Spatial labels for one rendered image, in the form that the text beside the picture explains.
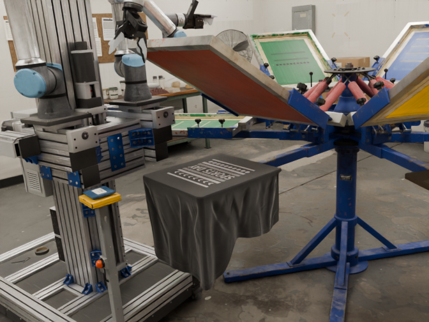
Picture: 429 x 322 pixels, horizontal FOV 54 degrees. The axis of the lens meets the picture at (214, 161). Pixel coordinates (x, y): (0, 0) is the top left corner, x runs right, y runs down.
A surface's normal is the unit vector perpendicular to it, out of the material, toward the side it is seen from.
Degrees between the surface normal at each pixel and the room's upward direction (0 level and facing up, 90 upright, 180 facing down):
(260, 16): 90
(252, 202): 97
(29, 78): 98
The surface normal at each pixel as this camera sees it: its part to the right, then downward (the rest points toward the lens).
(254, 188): 0.65, 0.24
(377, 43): -0.77, 0.23
